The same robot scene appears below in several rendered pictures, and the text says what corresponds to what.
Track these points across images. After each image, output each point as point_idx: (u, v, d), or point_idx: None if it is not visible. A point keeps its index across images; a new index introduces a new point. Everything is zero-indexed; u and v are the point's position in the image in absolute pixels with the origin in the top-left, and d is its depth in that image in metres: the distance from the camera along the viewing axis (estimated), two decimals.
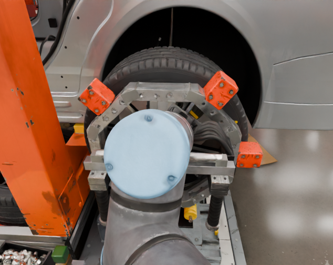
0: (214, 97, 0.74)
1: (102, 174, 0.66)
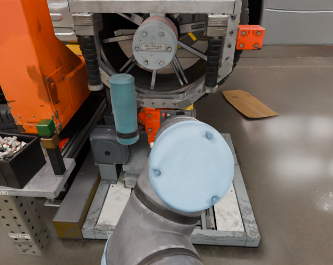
0: None
1: (88, 12, 0.60)
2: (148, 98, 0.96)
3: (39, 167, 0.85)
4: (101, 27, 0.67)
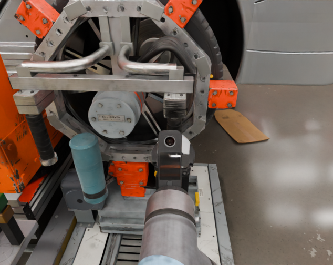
0: (175, 10, 0.62)
1: (31, 91, 0.54)
2: (118, 152, 0.89)
3: None
4: (52, 98, 0.61)
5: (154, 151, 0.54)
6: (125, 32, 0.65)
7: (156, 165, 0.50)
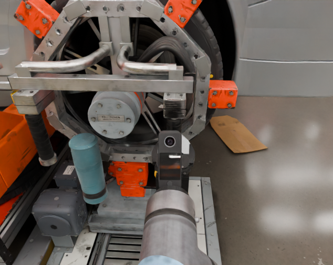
0: (175, 10, 0.62)
1: (30, 91, 0.54)
2: (118, 152, 0.89)
3: None
4: (51, 98, 0.61)
5: (154, 151, 0.54)
6: (125, 32, 0.65)
7: (156, 165, 0.50)
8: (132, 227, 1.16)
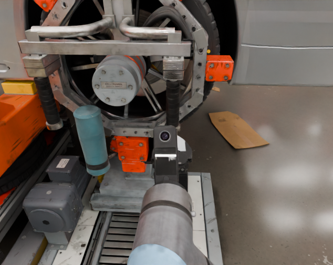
0: None
1: (39, 54, 0.58)
2: (120, 127, 0.93)
3: None
4: (58, 65, 0.65)
5: None
6: (127, 4, 0.69)
7: (154, 163, 0.50)
8: (133, 205, 1.20)
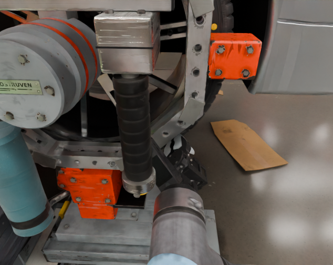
0: None
1: None
2: (69, 154, 0.57)
3: None
4: None
5: None
6: None
7: None
8: (104, 257, 0.84)
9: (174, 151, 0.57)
